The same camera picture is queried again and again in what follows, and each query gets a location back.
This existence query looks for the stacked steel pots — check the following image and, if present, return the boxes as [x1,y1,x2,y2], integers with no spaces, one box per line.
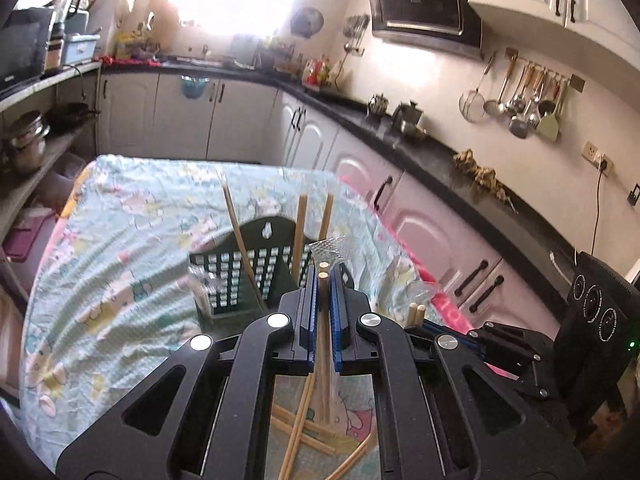
[7,110,51,176]

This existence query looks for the beige cutting board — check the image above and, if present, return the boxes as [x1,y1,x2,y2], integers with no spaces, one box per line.
[147,0,181,48]

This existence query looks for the black power cable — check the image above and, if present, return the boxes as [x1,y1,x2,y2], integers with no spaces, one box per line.
[591,167,602,257]

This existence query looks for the black frying pan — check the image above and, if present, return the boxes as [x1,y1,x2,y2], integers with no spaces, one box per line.
[50,102,96,133]

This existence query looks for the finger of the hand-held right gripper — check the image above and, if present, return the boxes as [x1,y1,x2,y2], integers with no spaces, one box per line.
[404,322,485,347]
[459,342,502,377]

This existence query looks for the black countertop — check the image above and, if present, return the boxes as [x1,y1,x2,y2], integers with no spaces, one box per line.
[100,55,581,281]

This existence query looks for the small steel teapot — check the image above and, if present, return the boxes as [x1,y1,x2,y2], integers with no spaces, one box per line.
[367,92,391,118]

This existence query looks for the black dish rack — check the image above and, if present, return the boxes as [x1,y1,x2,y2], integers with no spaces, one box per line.
[255,40,296,73]

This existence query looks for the white lower cabinets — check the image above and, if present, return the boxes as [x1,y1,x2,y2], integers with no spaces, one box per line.
[97,67,576,341]

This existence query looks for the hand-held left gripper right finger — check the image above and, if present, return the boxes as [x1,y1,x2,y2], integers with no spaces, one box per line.
[329,264,588,480]

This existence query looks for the wall utensil rail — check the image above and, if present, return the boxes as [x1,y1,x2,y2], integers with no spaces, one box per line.
[505,47,586,93]

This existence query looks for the teal knife block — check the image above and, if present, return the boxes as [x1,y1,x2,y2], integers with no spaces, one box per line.
[230,34,258,66]

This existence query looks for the white cable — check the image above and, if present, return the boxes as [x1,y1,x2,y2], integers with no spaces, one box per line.
[548,250,576,281]

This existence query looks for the black appliance with round dials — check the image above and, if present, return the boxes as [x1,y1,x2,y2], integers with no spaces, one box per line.
[557,252,640,441]

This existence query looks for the blue plastic box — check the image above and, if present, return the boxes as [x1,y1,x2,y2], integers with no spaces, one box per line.
[62,32,101,66]

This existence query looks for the ginger roots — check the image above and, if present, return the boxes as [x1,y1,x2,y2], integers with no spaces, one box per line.
[452,149,516,206]

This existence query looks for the blue hanging bin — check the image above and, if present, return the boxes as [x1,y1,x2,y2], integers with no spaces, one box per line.
[180,74,211,101]

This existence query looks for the dark blender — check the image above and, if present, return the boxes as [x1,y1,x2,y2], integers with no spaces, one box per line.
[47,0,86,73]

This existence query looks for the metal shelf rack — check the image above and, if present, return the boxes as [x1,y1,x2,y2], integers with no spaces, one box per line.
[0,60,103,251]

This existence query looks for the large steel spoon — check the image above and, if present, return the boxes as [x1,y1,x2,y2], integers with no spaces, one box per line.
[509,72,546,139]

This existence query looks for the black microwave oven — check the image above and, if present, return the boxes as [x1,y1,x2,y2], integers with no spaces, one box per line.
[0,8,55,96]

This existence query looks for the pile of wooden chopsticks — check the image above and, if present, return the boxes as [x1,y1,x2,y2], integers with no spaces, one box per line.
[220,182,378,480]

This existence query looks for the small round fan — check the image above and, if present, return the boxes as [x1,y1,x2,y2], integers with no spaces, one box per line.
[290,6,326,38]

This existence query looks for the red and yellow seasoning bottles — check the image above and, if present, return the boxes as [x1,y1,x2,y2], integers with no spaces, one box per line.
[302,55,346,88]

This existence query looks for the red cloth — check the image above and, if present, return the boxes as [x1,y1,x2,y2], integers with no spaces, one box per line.
[100,55,166,67]

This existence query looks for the purple storage box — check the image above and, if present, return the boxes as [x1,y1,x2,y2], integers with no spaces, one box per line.
[2,210,58,263]

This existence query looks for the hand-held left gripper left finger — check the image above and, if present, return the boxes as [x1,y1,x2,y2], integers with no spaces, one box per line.
[55,272,321,480]

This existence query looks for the wire mesh skimmer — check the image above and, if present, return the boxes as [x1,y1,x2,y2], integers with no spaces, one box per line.
[459,51,498,123]

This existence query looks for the green spatula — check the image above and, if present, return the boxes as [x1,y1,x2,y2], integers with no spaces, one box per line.
[537,77,570,142]

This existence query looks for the black range hood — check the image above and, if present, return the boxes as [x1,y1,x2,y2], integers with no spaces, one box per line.
[359,0,485,58]

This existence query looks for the pink cloth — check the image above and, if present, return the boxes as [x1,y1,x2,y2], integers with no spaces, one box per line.
[337,172,506,376]

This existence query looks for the wall socket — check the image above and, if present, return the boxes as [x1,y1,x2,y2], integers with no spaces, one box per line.
[582,141,615,177]

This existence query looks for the cartoon printed tablecloth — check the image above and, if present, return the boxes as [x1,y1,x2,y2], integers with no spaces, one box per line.
[20,154,446,480]

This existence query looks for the green plastic utensil basket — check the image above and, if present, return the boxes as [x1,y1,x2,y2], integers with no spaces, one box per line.
[187,216,321,328]

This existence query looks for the steel ladle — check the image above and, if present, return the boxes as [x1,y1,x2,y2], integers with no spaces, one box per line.
[482,57,516,116]

